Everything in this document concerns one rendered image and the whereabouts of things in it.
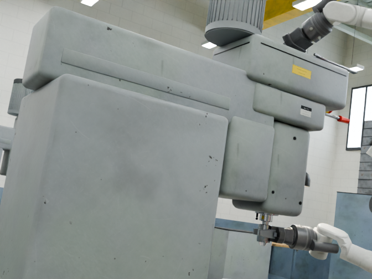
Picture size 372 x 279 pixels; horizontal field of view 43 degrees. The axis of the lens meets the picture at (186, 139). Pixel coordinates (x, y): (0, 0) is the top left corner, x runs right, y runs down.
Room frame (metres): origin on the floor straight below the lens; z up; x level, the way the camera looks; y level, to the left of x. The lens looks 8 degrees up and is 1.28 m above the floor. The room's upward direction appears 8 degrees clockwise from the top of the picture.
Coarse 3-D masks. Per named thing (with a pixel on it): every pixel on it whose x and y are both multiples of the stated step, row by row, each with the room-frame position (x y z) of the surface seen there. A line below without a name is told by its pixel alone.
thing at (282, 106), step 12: (264, 96) 1.53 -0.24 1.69; (276, 96) 1.56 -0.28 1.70; (288, 96) 1.59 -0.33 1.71; (264, 108) 1.54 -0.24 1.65; (276, 108) 1.56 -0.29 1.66; (288, 108) 1.59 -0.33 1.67; (300, 108) 1.62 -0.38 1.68; (312, 108) 1.64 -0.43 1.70; (324, 108) 1.67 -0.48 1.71; (276, 120) 1.62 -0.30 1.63; (288, 120) 1.60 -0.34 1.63; (300, 120) 1.62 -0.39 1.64; (312, 120) 1.65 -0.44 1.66
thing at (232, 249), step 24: (336, 216) 7.50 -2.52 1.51; (360, 216) 7.26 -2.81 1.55; (216, 240) 6.27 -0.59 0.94; (240, 240) 6.22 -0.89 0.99; (336, 240) 7.48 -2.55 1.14; (360, 240) 7.24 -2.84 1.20; (216, 264) 6.22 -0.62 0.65; (240, 264) 6.25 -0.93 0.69; (264, 264) 6.50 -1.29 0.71; (336, 264) 7.46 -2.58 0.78
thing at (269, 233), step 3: (261, 231) 1.69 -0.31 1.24; (264, 231) 1.69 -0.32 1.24; (267, 231) 1.69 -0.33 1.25; (270, 231) 1.69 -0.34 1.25; (273, 231) 1.70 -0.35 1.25; (261, 234) 1.69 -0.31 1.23; (264, 234) 1.69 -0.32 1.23; (267, 234) 1.69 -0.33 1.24; (270, 234) 1.69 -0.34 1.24; (273, 234) 1.69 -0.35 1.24; (276, 234) 1.69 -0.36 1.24; (270, 237) 1.69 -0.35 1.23; (273, 237) 1.70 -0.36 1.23
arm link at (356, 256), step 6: (354, 246) 1.70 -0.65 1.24; (354, 252) 1.69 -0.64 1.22; (360, 252) 1.68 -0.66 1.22; (366, 252) 1.68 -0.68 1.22; (348, 258) 1.70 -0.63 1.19; (354, 258) 1.69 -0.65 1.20; (360, 258) 1.68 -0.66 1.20; (366, 258) 1.67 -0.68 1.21; (354, 264) 1.71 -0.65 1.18; (360, 264) 1.68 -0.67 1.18; (366, 264) 1.67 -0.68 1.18; (366, 270) 1.68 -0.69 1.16
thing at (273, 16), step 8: (272, 0) 7.84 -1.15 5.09; (280, 0) 7.65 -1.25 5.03; (288, 0) 7.47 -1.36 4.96; (296, 0) 7.30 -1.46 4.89; (272, 8) 7.81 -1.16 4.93; (280, 8) 7.63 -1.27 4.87; (288, 8) 7.45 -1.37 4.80; (296, 8) 7.30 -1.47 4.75; (264, 16) 7.99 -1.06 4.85; (272, 16) 7.79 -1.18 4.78; (280, 16) 7.68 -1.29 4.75; (288, 16) 7.63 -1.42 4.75; (296, 16) 7.59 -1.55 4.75; (264, 24) 8.12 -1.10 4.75; (272, 24) 8.07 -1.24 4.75
